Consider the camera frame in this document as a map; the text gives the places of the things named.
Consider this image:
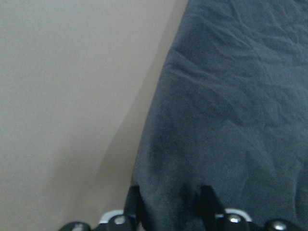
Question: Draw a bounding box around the brown table mat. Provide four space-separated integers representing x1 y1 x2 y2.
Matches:
0 0 187 231

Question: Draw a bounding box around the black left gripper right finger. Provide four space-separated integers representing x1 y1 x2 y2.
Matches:
197 185 225 217

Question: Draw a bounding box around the black printed t-shirt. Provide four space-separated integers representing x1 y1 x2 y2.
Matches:
134 0 308 231

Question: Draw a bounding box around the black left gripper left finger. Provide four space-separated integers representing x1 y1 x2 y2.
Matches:
123 185 144 224

